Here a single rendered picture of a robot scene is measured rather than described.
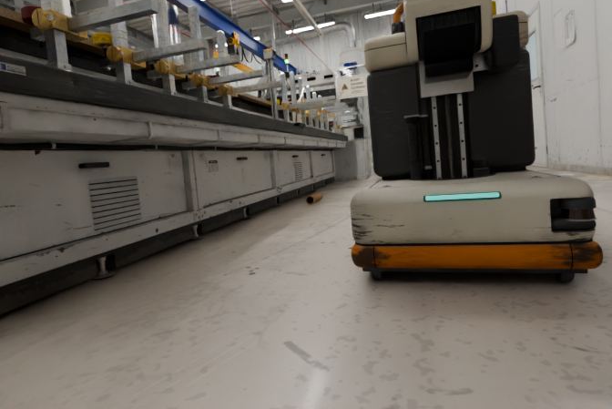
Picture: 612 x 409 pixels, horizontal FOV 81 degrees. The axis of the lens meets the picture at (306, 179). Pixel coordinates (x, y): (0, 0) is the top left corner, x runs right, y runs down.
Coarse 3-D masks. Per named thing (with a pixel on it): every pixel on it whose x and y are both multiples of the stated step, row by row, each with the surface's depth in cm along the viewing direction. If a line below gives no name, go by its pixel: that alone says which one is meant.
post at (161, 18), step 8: (160, 0) 148; (160, 8) 148; (160, 16) 148; (160, 24) 148; (160, 32) 149; (168, 32) 151; (160, 40) 149; (168, 40) 151; (168, 80) 149; (168, 88) 150
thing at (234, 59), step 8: (224, 56) 146; (232, 56) 145; (184, 64) 152; (192, 64) 151; (200, 64) 150; (208, 64) 149; (216, 64) 148; (224, 64) 147; (232, 64) 148; (152, 72) 156; (184, 72) 153
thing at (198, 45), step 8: (192, 40) 122; (200, 40) 121; (152, 48) 127; (160, 48) 126; (168, 48) 125; (176, 48) 124; (184, 48) 123; (192, 48) 122; (200, 48) 122; (208, 48) 124; (136, 56) 129; (144, 56) 128; (152, 56) 127; (160, 56) 127; (168, 56) 128; (104, 64) 132; (112, 64) 132
